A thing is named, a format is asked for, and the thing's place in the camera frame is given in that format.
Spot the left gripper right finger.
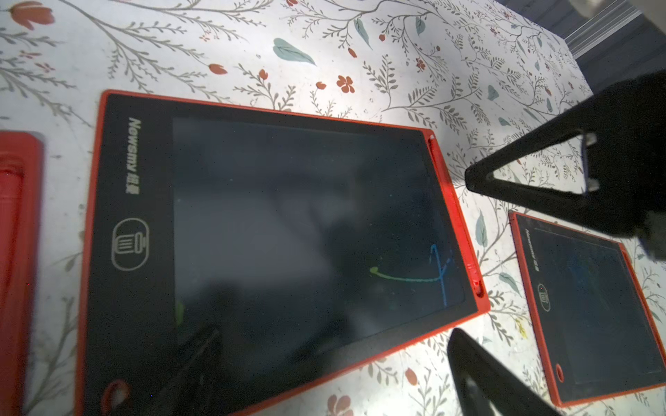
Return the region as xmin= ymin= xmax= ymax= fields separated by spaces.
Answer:
xmin=447 ymin=329 xmax=558 ymax=415

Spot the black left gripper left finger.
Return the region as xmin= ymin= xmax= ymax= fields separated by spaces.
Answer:
xmin=140 ymin=327 xmax=222 ymax=415

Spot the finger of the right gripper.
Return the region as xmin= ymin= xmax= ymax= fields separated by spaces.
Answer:
xmin=465 ymin=116 xmax=598 ymax=218

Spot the red stylus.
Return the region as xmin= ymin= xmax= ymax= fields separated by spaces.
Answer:
xmin=427 ymin=133 xmax=484 ymax=298

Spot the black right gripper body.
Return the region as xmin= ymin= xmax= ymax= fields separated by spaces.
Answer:
xmin=587 ymin=70 xmax=665 ymax=260

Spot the red tablet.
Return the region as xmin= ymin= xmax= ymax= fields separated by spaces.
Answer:
xmin=1 ymin=131 xmax=43 ymax=415
xmin=75 ymin=90 xmax=490 ymax=415
xmin=509 ymin=211 xmax=665 ymax=407

